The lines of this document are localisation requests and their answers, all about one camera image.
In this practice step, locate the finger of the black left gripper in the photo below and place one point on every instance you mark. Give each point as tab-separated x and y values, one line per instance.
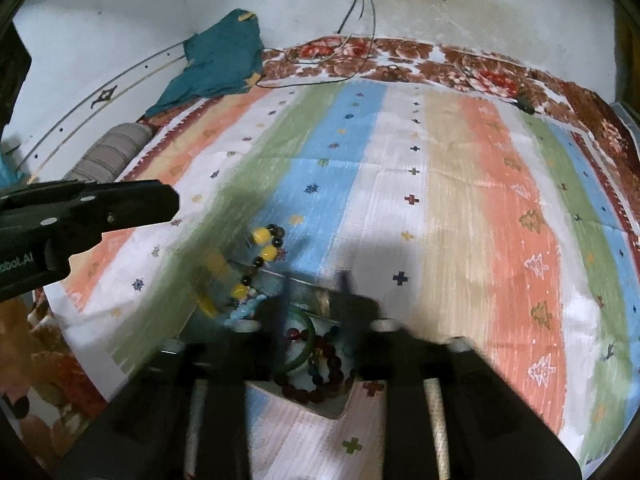
98	208

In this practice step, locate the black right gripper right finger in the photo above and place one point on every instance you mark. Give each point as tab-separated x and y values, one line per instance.
369	340

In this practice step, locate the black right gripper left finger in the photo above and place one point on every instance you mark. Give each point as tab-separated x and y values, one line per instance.
259	342

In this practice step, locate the green jade bangle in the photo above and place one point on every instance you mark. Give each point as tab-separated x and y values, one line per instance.
295	338

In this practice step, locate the grey striped pillow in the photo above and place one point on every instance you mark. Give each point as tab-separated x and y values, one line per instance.
111	154

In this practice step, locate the silver metal tin box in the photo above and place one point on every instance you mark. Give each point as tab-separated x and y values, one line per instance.
322	383

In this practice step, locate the striped colourful bed sheet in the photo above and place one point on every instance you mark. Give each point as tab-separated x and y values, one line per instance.
460	215

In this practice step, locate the teal cloth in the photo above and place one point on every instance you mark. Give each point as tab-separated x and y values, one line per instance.
224	59

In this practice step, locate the small black charger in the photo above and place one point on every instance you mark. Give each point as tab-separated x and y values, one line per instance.
524	105

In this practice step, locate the brown floral blanket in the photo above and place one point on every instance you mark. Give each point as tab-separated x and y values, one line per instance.
425	60

